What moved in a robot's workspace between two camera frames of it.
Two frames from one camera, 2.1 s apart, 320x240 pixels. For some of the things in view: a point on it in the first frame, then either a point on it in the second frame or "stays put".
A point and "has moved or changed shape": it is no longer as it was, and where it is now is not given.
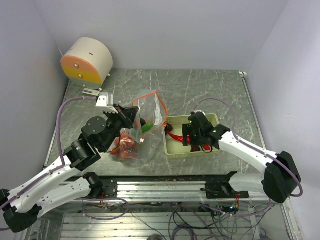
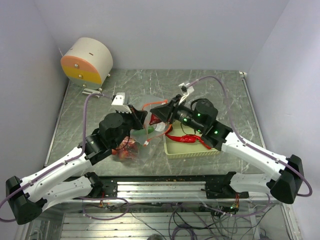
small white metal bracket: (91, 92) stays put
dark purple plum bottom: (195, 148) → (154, 119)
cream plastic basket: (174, 145) stays put
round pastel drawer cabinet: (87, 62) stays put
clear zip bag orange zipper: (141, 144) has moved or changed shape
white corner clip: (243, 74) stays put
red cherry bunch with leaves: (125, 147) stays put
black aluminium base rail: (159, 188) stays put
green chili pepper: (147, 127) has moved or changed shape
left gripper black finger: (128, 114) → (140, 115)
